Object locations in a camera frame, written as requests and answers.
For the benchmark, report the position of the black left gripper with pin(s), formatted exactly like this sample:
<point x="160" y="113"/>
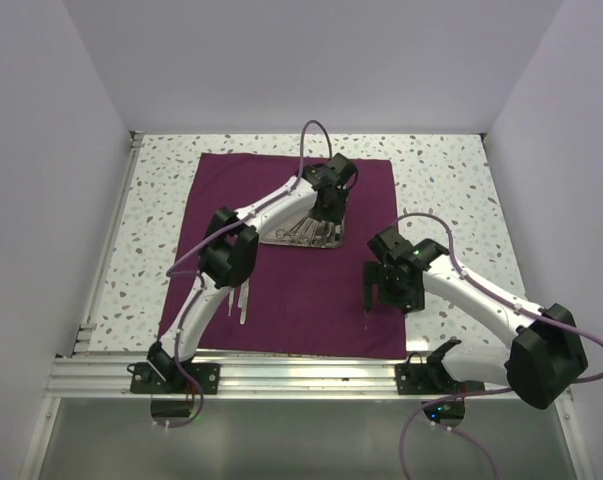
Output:
<point x="335" y="216"/>

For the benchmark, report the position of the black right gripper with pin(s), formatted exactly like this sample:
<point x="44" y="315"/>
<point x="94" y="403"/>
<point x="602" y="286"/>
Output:
<point x="374" y="272"/>

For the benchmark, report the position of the steel instrument tray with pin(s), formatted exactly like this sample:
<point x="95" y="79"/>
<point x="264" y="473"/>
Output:
<point x="268" y="237"/>

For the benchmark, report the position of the maroon surgical cloth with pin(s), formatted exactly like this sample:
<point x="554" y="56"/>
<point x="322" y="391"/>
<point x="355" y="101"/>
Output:
<point x="301" y="300"/>

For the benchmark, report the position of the large silver tweezers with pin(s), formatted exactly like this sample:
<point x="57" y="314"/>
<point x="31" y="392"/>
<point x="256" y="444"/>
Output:
<point x="243" y="301"/>

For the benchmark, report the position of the small silver tweezers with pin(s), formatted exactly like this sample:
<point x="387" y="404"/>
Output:
<point x="231" y="297"/>

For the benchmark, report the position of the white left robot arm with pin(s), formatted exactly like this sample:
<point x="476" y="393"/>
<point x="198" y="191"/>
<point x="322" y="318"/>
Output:
<point x="227" y="257"/>

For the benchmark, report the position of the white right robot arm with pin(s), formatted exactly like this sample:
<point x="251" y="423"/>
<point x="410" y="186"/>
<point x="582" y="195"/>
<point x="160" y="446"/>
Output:
<point x="538" y="357"/>

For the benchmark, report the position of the steel scissors and forceps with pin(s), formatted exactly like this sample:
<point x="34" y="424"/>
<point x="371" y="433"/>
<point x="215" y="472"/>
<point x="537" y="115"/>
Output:
<point x="311" y="233"/>

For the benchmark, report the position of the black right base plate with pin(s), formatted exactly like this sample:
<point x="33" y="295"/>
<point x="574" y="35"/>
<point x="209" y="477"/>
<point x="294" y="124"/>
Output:
<point x="417" y="376"/>

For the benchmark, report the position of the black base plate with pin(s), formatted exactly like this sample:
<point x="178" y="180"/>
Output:
<point x="417" y="376"/>
<point x="145" y="380"/>

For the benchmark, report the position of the aluminium rail frame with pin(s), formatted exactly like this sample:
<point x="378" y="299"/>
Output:
<point x="90" y="425"/>

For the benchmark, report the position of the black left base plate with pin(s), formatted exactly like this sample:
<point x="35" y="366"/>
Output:
<point x="145" y="380"/>

